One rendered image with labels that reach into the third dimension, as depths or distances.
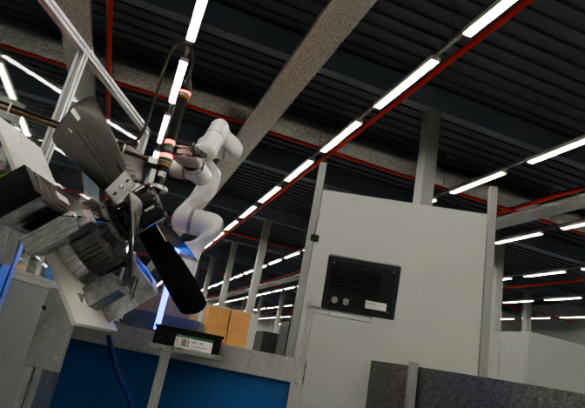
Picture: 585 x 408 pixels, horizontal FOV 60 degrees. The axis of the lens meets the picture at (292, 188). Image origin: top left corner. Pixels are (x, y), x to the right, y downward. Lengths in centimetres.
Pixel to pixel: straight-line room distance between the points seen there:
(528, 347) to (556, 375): 78
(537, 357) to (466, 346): 770
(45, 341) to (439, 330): 243
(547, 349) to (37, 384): 1035
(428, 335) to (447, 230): 69
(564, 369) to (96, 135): 1071
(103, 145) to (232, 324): 843
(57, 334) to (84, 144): 50
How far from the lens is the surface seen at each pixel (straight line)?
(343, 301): 183
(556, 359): 1140
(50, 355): 151
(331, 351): 330
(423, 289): 339
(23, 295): 252
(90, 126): 149
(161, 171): 170
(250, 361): 187
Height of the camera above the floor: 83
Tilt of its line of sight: 19 degrees up
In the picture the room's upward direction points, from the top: 11 degrees clockwise
